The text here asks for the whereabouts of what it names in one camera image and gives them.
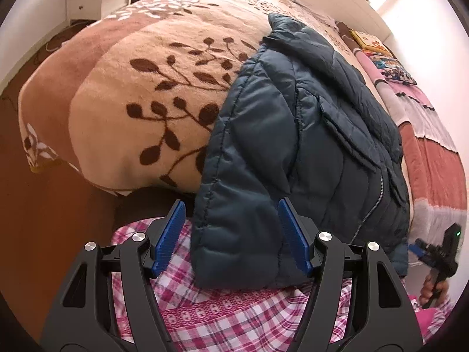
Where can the colourful patterned pillow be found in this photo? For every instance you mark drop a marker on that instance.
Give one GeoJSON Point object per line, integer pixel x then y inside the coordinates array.
{"type": "Point", "coordinates": [394, 69]}

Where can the white nightstand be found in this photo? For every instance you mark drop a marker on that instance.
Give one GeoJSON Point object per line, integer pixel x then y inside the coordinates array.
{"type": "Point", "coordinates": [84, 0]}

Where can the dark teal puffer jacket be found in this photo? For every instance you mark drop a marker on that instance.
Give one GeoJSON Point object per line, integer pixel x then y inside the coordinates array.
{"type": "Point", "coordinates": [293, 135]}

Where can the beige leaf-print blanket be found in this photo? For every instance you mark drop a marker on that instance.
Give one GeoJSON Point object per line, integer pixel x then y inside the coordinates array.
{"type": "Point", "coordinates": [128, 80]}

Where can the brown pillow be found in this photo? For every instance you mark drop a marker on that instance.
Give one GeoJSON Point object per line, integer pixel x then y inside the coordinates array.
{"type": "Point", "coordinates": [343, 30]}

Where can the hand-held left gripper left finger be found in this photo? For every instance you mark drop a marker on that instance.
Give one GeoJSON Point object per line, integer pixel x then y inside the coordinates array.
{"type": "Point", "coordinates": [169, 238]}

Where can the person's right hand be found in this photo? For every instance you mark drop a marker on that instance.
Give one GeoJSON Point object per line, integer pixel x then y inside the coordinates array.
{"type": "Point", "coordinates": [439, 291]}

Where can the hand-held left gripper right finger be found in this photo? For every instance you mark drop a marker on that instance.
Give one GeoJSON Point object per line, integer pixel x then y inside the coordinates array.
{"type": "Point", "coordinates": [293, 236]}

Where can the person's pink plaid clothing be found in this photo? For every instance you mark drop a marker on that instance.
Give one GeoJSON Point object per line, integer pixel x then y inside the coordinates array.
{"type": "Point", "coordinates": [227, 315]}

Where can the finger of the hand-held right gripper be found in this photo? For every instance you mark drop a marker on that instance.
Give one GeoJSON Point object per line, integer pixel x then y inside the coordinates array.
{"type": "Point", "coordinates": [427, 251]}

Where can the pink striped blanket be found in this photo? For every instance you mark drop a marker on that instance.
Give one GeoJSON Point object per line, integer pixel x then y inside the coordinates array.
{"type": "Point", "coordinates": [436, 161]}

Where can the yellow patterned pillow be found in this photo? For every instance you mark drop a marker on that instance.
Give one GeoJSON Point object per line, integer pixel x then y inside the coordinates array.
{"type": "Point", "coordinates": [368, 39]}

